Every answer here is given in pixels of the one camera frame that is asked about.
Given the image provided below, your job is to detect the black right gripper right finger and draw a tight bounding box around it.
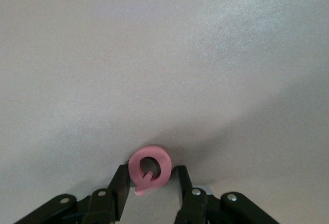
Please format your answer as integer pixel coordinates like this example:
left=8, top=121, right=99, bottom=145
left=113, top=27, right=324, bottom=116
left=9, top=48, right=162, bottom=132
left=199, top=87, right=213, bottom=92
left=174, top=165, right=280, bottom=224

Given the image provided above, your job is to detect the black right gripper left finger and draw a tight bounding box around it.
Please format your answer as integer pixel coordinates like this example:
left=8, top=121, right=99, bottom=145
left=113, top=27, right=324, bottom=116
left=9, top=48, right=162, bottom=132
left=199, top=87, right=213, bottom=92
left=12, top=164, right=131, bottom=224

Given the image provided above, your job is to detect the pink foam letter Q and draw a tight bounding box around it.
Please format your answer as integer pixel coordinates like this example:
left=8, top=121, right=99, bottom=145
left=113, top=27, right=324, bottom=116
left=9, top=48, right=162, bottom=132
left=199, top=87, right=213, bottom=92
left=128, top=145, right=173, bottom=197

